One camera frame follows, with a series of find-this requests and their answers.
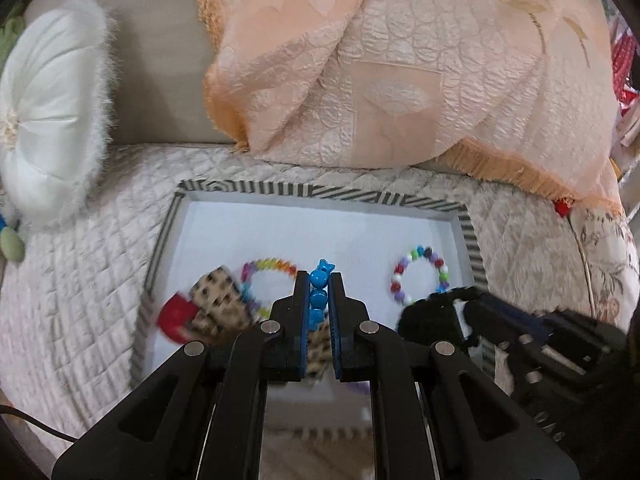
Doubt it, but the blue bead bracelet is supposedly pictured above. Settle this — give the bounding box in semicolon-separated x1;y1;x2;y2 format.
307;259;335;333

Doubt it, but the multicoloured bead bracelet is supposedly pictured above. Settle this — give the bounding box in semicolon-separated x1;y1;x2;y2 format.
390;245;451;307
240;257;298;323

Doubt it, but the beige floral sheet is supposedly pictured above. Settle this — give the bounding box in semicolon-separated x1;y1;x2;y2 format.
565;200;640;333

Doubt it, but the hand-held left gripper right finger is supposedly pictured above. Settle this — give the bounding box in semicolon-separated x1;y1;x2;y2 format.
327;271;581;480

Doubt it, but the leopard print scrunchie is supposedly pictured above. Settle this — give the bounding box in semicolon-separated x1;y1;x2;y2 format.
187;267;333;386

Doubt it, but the taupe upholstered headboard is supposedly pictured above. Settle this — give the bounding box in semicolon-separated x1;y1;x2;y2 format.
25;0;241;148

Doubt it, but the round white fringed cushion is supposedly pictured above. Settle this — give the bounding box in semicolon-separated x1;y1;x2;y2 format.
0;0;121;231

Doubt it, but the black cable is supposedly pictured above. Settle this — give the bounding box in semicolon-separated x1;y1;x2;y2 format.
0;404;78;443

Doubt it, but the striped shallow tray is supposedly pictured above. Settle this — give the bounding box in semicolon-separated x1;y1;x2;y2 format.
129;179;488;438

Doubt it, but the quilted cream bedspread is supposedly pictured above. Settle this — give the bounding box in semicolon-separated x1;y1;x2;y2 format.
0;142;640;480

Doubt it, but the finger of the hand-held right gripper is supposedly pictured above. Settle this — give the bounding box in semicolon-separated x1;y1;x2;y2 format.
462;291;551;343

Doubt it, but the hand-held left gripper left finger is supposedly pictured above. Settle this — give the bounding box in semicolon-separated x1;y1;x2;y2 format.
51;270;312;480

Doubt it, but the green and blue plush toy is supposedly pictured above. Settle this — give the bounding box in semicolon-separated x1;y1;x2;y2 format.
0;14;27;263

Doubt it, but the red scrunchie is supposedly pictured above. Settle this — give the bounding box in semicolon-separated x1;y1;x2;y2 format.
155;292;201;346

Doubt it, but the peach fringed blanket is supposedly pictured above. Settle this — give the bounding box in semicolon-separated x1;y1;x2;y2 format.
192;0;626;216

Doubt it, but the red and white patterned cloth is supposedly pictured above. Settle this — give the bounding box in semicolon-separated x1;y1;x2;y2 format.
607;5;640;181

